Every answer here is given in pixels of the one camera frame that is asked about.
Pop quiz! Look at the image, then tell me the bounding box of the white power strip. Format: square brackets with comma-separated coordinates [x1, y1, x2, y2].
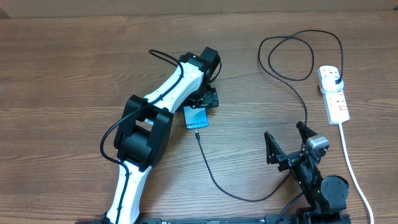
[318, 65, 349, 124]

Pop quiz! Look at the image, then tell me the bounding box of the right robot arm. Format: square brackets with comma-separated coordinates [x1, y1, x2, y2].
[264, 121, 351, 223]

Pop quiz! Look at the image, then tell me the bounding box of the white power strip cord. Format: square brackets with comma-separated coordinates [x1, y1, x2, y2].
[338, 123, 375, 224]

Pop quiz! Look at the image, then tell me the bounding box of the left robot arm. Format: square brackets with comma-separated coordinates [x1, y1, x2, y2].
[99, 47, 222, 223]

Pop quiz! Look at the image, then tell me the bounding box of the Samsung Galaxy smartphone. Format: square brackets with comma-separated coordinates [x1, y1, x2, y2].
[183, 106, 208, 129]

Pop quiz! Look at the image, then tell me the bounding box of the white charger plug adapter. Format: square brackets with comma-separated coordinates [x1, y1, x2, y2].
[320, 77, 344, 94]

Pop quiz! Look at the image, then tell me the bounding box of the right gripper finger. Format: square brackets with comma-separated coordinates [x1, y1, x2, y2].
[264, 131, 285, 164]
[296, 121, 318, 144]

